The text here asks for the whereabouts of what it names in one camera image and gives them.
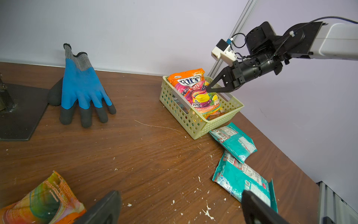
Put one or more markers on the orange candy bag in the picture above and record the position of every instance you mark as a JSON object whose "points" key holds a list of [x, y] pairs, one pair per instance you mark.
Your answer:
{"points": [[51, 202], [193, 87]]}

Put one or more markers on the light green plastic basket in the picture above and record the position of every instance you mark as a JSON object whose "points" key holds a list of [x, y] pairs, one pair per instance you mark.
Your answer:
{"points": [[189, 118]]}

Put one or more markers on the aluminium mounting rail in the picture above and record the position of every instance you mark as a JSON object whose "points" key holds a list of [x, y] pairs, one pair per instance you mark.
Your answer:
{"points": [[332, 209]]}

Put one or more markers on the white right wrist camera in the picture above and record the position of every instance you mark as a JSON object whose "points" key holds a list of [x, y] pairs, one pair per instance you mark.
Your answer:
{"points": [[223, 51]]}

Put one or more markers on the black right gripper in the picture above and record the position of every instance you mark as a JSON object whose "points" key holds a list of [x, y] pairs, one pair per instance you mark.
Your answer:
{"points": [[245, 71]]}

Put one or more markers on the dark metal tree base plate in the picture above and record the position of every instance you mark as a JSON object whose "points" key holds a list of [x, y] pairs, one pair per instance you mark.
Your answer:
{"points": [[22, 108]]}

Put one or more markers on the blue black garden glove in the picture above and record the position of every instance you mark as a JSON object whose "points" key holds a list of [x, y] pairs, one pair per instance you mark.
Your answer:
{"points": [[80, 86]]}

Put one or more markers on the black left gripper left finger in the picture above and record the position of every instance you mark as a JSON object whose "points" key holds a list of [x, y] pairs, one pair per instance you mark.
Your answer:
{"points": [[105, 211]]}

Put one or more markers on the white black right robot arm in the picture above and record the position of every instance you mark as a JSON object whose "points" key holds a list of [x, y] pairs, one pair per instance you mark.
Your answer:
{"points": [[312, 40]]}

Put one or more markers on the teal candy bag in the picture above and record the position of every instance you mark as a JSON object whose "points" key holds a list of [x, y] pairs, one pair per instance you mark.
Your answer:
{"points": [[235, 141], [236, 177]]}

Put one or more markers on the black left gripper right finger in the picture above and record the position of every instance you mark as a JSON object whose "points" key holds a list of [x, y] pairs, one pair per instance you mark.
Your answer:
{"points": [[257, 212]]}

